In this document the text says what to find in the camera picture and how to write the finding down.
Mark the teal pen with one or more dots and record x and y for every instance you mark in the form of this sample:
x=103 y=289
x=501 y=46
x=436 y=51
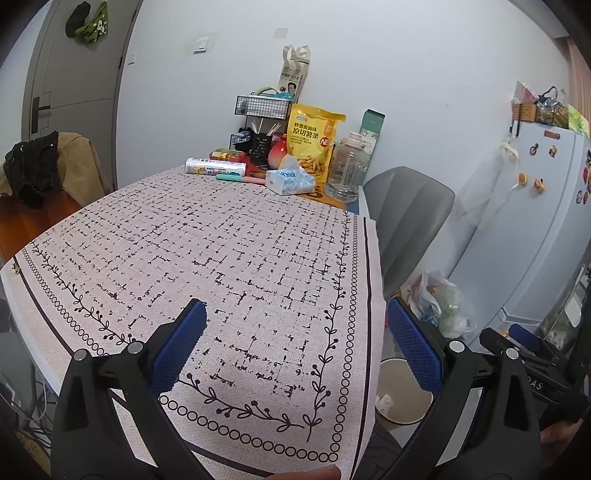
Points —
x=230 y=178

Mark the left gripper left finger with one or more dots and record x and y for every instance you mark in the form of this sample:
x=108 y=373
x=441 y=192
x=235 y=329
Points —
x=171 y=345

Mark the brown chair with black clothes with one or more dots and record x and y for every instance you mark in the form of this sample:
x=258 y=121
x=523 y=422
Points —
x=42 y=182

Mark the clear glass jar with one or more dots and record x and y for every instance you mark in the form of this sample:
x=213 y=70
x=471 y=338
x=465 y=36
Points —
x=347 y=170

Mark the wicker basket on fridge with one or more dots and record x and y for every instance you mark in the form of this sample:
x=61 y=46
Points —
x=524 y=112

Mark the black pen holder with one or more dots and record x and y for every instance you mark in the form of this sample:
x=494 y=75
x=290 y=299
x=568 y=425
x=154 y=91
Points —
x=259 y=154

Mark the yellow snack bag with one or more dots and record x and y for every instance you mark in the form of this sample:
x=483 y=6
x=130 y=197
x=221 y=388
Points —
x=311 y=135

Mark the green hanging cloth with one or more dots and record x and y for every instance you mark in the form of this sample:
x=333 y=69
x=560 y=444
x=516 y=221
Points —
x=86 y=26

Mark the blue white tissue pack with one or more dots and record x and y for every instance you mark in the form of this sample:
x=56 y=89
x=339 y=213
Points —
x=290 y=178

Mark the white carton bag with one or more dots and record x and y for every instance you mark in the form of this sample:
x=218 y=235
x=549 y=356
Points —
x=296 y=61

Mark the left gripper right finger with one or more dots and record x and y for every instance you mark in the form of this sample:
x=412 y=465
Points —
x=417 y=344

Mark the white plastic grocery bag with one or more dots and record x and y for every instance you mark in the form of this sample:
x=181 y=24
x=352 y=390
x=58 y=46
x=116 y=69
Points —
x=441 y=303

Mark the red peach ornament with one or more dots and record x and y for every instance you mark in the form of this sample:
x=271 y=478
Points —
x=277 y=152

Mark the pink patterned tablecloth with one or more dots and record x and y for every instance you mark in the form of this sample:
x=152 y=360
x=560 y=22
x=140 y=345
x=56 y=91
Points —
x=284 y=377

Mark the green tall box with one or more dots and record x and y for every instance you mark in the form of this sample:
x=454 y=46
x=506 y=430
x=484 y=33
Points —
x=370 y=130

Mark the grey door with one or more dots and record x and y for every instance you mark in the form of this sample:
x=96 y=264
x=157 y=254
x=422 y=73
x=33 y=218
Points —
x=72 y=86

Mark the grey upholstered chair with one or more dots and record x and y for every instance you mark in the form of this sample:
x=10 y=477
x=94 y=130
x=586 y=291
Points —
x=409 y=208

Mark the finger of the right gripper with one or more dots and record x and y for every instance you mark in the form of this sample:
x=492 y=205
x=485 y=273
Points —
x=525 y=338

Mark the beige trash bin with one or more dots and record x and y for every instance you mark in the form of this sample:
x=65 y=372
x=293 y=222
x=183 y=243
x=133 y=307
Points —
x=400 y=400

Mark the black wire basket shelf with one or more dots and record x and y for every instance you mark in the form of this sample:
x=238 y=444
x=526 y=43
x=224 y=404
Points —
x=262 y=107

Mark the right hand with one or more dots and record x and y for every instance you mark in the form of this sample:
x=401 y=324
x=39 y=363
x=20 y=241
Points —
x=556 y=438

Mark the white fridge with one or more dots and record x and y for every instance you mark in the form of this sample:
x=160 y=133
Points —
x=533 y=234

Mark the white tube roll package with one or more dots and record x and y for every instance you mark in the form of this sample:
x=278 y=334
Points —
x=211 y=167

